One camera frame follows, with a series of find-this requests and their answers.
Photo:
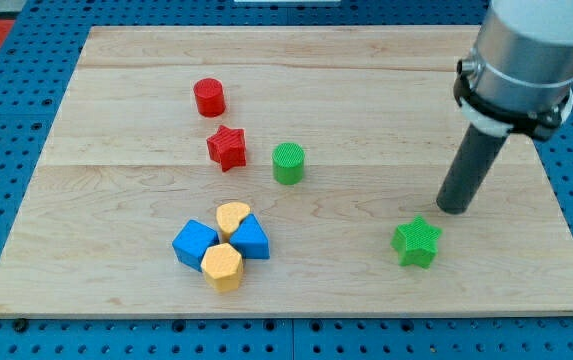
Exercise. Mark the green star block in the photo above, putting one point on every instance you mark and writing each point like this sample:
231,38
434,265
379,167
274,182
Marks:
416,243

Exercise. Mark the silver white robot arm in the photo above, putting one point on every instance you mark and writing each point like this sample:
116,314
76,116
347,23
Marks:
517,76

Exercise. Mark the red star block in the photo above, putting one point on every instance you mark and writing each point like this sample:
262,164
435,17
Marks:
227,147

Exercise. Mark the green cylinder block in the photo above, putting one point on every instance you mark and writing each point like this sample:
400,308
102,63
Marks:
288,163

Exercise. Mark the yellow heart block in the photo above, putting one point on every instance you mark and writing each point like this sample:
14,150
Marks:
229,216

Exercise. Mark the blue triangle block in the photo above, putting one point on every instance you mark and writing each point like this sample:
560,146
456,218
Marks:
250,240

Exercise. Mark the light wooden board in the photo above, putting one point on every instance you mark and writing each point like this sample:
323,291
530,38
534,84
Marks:
126,165

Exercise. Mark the yellow hexagon block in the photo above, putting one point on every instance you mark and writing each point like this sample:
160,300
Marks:
222,267

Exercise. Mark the red cylinder block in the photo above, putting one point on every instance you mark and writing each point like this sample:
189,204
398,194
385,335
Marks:
209,97

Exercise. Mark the blue cube block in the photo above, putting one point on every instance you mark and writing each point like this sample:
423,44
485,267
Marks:
192,242

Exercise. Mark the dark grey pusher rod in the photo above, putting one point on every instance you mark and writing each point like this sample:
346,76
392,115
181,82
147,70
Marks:
474,158

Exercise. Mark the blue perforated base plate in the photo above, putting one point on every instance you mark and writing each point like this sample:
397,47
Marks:
40,42

